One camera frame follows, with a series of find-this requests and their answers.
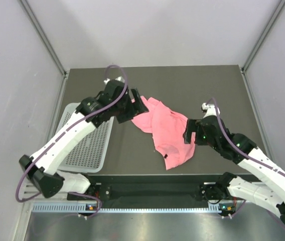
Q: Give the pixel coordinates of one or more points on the aluminium frame post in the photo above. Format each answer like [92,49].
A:
[42,35]
[276,13]

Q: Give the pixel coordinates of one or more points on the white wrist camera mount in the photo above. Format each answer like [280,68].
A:
[119,81]
[210,110]

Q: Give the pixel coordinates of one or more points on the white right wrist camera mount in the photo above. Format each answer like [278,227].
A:
[210,110]

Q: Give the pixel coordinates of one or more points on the aluminium frame post right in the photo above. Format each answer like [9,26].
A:
[276,13]

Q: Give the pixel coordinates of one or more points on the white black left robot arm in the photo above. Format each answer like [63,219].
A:
[41,168]

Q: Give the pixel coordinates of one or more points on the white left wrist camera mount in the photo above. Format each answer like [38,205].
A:
[119,81]

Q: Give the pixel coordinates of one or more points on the pink t shirt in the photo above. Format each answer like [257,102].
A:
[167,128]

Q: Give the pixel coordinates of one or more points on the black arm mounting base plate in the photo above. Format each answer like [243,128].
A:
[159,191]

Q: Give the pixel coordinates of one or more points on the aluminium frame post left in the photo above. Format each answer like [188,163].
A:
[42,35]

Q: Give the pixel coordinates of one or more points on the grey slotted cable duct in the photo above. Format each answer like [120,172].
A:
[43,207]

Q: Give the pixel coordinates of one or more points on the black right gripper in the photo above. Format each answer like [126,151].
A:
[193,126]

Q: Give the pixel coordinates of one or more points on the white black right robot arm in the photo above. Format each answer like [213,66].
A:
[242,151]

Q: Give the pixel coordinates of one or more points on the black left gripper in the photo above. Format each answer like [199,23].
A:
[130,114]

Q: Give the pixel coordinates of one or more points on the white perforated plastic basket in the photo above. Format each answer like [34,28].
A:
[89,154]

